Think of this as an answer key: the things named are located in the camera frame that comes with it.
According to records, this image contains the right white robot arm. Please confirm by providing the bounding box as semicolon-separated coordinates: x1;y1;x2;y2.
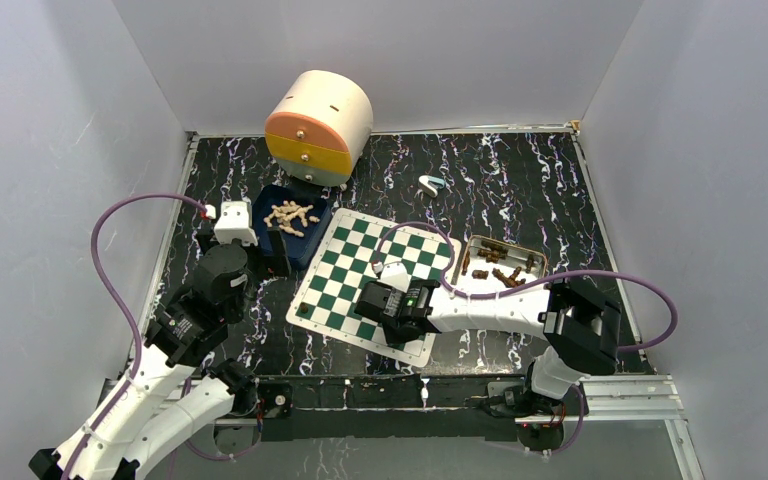
354;278;620;414

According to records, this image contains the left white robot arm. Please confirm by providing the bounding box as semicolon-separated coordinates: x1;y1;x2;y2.
29;228;291;479

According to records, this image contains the green white chess board mat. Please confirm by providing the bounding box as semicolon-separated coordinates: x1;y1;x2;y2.
286;208;463;368

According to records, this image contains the pile of light chess pieces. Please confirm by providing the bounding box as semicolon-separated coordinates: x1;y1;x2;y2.
263;201;322;238

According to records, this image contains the dark blue plastic bin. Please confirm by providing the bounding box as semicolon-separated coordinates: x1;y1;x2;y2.
252;185;332;270

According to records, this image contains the small white blue clip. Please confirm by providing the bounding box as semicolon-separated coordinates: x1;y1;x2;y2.
418;175;447;198

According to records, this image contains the round drawer cabinet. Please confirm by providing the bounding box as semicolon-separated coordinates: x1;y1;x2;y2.
264;70;373;188

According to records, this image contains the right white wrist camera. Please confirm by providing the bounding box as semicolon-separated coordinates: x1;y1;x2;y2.
372;261;411;282

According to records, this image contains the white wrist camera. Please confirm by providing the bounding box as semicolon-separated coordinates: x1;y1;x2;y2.
214;198;258;247
372;261;411;282

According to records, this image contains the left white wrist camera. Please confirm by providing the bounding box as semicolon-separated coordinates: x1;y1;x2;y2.
214;198;258;247

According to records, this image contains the black base frame rail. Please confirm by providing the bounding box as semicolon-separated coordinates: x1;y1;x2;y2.
211;374;567;458

